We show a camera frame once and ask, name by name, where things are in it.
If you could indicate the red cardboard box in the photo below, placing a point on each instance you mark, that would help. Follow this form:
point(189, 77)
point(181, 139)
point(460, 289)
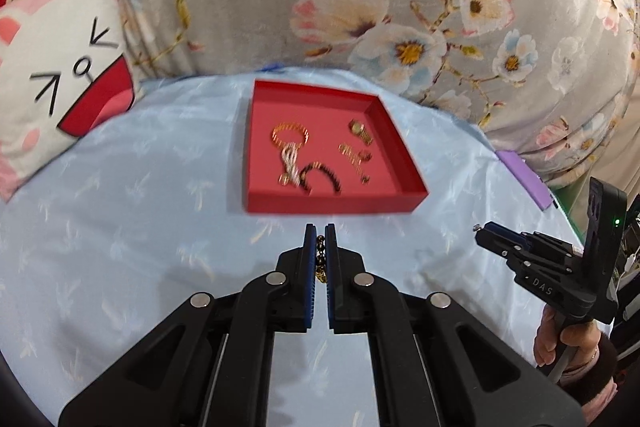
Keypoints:
point(325, 205)

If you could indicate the grey floral blanket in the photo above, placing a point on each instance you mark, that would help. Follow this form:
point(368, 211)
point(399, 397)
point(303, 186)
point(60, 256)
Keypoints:
point(250, 7)

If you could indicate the purple flat object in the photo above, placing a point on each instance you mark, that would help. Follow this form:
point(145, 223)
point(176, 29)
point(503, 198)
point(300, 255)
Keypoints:
point(525, 179)

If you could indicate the person's right hand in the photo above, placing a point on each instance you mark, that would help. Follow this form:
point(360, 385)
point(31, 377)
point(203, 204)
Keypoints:
point(577, 339)

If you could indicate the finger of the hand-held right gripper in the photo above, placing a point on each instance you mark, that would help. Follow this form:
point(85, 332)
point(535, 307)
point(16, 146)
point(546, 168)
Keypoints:
point(500, 247)
point(505, 232)

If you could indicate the gold wristwatch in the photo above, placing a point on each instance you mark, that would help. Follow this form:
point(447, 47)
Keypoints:
point(356, 127)

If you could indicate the light blue palm print sheet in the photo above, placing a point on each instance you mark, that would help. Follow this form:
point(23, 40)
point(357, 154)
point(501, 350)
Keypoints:
point(150, 217)

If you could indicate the white cartoon face pillow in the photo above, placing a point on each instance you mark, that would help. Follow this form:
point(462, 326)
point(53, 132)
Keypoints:
point(55, 72)

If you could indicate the person's right forearm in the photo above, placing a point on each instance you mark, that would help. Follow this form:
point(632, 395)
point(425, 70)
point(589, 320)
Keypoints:
point(600, 387)

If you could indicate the gold leaf bangle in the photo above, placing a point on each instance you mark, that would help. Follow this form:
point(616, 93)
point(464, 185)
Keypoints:
point(295, 125)

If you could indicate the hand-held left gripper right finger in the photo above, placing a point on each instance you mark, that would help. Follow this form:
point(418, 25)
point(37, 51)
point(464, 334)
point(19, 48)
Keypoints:
point(331, 287)

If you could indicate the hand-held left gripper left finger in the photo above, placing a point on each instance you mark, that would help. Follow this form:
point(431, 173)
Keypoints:
point(309, 287)

